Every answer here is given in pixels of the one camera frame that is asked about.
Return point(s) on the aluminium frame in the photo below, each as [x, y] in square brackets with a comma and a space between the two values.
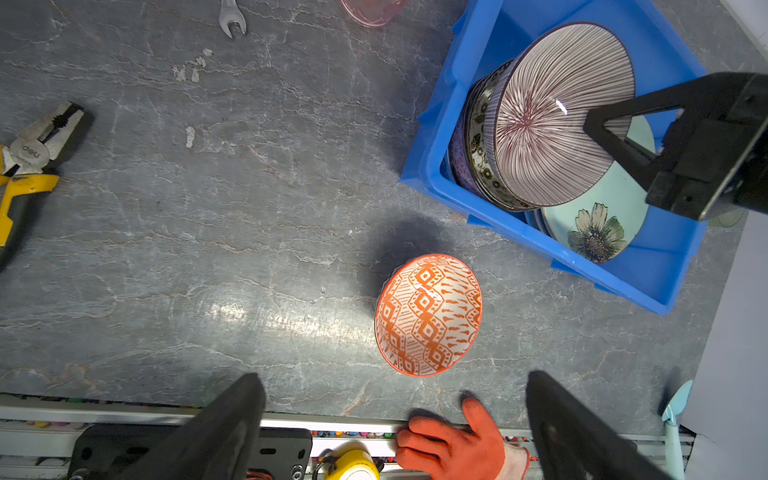
[38, 435]

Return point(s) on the blue plastic bin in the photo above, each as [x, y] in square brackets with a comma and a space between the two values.
[651, 271]

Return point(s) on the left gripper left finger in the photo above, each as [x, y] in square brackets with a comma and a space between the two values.
[214, 444]

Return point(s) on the red rubber glove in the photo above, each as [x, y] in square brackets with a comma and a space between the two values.
[443, 451]

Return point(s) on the green transparent cup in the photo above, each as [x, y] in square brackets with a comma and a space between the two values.
[728, 219]

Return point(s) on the blue patterned bowl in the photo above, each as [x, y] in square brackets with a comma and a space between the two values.
[458, 158]

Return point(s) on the yellow tape measure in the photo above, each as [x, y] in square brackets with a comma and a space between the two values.
[349, 461]

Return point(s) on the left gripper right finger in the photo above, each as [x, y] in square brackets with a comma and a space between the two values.
[573, 443]

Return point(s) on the mint green flower plate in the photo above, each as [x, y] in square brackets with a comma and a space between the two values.
[601, 223]

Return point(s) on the silver wrench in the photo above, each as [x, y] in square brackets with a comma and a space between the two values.
[230, 15]

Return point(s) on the purple striped bowl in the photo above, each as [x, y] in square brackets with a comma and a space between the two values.
[534, 133]

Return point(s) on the light blue spatula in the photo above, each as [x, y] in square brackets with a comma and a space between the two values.
[672, 444]

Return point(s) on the yellow handled pliers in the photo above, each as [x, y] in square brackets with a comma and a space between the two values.
[29, 169]

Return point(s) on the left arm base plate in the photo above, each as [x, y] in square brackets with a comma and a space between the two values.
[107, 450]

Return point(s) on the pink transparent cup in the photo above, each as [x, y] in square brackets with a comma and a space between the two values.
[373, 13]

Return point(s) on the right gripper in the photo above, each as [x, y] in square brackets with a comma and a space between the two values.
[714, 155]

